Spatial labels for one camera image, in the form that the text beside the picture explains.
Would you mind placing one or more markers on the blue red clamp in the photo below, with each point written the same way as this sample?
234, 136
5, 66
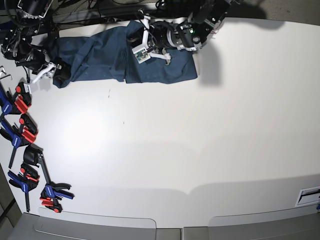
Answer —
53, 193
19, 137
26, 180
15, 104

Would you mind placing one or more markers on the metal hex key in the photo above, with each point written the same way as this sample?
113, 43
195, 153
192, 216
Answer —
4, 74

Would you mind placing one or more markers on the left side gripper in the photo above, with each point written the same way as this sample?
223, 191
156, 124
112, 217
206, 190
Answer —
156, 35

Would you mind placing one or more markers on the right side wrist camera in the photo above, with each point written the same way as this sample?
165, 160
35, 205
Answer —
31, 88

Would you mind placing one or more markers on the grey chair left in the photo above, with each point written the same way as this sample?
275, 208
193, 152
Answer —
33, 227

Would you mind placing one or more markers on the grey chair right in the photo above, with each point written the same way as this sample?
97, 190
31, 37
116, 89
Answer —
302, 223

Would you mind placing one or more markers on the left side wrist camera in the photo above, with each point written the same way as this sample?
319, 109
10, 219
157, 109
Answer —
141, 54

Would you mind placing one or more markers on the robot arm on right side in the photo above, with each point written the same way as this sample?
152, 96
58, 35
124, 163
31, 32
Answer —
29, 18

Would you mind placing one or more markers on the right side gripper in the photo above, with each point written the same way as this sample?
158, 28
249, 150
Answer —
37, 66

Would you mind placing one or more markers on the blue red clamp bottom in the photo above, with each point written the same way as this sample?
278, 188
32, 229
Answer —
53, 193

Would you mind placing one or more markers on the robot arm on left side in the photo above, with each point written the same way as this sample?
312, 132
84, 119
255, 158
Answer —
192, 23

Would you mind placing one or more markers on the blue red clamp top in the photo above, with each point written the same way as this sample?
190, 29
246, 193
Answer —
15, 104

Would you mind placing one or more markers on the grey chair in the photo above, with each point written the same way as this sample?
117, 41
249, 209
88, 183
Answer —
33, 227
302, 223

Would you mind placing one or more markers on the white label sticker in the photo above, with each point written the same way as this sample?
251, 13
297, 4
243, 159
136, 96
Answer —
308, 196

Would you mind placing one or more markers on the blue T-shirt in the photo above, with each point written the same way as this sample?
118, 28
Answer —
108, 55

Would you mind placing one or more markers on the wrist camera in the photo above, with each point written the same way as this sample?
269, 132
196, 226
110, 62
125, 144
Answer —
141, 54
31, 88

